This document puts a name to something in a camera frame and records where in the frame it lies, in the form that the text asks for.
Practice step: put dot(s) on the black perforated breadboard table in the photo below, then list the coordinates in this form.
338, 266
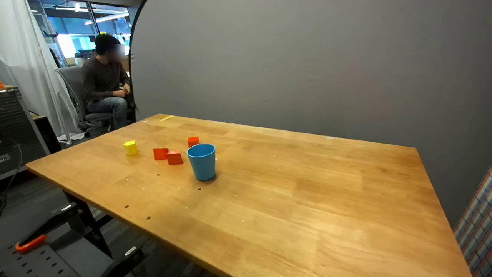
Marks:
31, 263

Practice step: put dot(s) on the black equipment cabinet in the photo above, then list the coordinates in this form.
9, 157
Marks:
15, 128

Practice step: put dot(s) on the white sheer curtain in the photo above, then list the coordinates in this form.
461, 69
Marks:
31, 62

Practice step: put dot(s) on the seated person in dark sweater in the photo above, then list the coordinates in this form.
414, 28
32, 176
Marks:
105, 82

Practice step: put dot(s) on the black table leg frame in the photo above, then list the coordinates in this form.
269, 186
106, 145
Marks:
85, 223

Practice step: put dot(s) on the yellow tape strip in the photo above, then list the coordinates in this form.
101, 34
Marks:
166, 119

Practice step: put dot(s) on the light blue plastic cup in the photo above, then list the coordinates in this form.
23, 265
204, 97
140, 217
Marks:
201, 163

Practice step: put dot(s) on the grey fabric backdrop panel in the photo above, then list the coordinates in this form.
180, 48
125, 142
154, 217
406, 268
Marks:
308, 66

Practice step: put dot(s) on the grey office chair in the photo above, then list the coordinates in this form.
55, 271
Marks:
71, 86

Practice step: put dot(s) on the yellow block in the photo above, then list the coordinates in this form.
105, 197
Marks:
131, 148

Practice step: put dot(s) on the orange block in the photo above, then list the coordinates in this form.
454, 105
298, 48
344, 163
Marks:
174, 159
192, 140
160, 152

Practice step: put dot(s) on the multicolour checkered backdrop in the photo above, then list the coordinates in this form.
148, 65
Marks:
477, 231

